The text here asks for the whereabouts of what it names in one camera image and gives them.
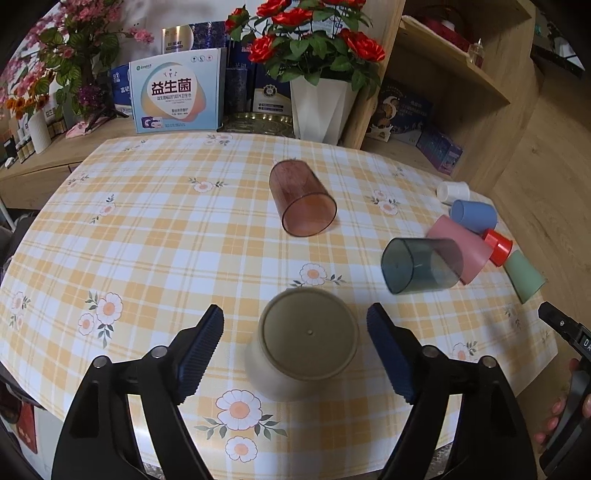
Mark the dark illustrated box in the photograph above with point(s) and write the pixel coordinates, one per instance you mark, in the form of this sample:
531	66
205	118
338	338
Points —
401	113

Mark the green cup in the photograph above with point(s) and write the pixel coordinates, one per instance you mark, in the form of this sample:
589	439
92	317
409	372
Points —
524	278

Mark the white and blue product box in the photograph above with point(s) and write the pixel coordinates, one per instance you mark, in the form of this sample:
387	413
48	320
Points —
173	92

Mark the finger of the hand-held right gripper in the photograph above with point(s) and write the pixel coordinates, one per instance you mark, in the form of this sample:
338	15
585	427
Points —
554	318

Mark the wooden sideboard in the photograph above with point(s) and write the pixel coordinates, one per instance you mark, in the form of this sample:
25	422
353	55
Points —
46	182

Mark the yellow checkered floral tablecloth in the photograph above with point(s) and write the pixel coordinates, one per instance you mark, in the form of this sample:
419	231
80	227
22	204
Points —
161	240

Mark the white ribbed vase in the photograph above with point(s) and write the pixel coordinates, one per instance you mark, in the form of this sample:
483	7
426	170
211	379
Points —
39	131

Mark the person's right hand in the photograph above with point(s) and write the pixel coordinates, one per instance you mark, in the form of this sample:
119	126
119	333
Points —
557	408

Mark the brown transparent cup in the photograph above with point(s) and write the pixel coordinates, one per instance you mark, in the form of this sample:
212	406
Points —
300	196

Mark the red cup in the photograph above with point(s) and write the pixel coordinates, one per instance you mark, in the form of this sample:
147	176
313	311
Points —
499	247

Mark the small glass perfume bottle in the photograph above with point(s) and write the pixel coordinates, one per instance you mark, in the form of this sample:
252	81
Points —
476	54

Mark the dark red box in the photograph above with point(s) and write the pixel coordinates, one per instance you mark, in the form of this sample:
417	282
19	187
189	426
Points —
445	32

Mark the pink cup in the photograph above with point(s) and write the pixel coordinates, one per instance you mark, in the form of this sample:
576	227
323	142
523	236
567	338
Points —
471	251

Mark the white cup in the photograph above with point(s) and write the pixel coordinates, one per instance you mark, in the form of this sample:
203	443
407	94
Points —
452	191

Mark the silver and purple box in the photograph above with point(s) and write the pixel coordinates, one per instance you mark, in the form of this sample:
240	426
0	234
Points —
194	39

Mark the dark teal transparent cup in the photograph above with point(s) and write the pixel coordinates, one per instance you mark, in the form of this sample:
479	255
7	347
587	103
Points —
418	272

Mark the dark blue patterned box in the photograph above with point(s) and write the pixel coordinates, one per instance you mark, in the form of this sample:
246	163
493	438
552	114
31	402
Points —
238	90

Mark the red artificial rose bouquet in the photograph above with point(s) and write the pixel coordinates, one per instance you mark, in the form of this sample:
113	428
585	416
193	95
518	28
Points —
300	27

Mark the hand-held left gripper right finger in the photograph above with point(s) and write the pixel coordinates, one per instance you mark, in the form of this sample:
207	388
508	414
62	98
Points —
388	357

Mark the blue and white carton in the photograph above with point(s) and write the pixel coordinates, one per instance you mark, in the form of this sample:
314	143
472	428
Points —
121	90

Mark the pink blossom artificial plant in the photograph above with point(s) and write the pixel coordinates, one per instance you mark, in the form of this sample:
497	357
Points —
69	50

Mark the wooden shelf unit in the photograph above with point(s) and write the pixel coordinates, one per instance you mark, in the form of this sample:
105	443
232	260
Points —
480	106

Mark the gold round tray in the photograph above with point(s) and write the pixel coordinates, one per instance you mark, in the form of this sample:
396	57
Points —
258	123

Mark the white angular vase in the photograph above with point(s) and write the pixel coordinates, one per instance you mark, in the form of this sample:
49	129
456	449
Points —
319	113

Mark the beige cup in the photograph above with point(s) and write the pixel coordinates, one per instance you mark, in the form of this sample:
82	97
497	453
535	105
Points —
307	339

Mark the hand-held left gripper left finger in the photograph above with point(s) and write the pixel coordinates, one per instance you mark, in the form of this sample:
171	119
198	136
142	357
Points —
199	357

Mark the dark blue emblem box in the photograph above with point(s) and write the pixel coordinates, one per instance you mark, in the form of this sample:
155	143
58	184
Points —
272	94

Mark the pink cloth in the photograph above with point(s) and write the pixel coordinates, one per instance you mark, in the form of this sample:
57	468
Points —
83	129

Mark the row of small dark bottles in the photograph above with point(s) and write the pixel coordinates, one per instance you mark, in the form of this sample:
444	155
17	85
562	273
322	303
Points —
21	147

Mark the black chair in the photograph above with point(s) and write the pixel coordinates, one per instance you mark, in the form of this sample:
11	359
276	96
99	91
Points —
18	235

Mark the blue cup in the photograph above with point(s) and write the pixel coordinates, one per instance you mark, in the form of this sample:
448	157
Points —
473	214

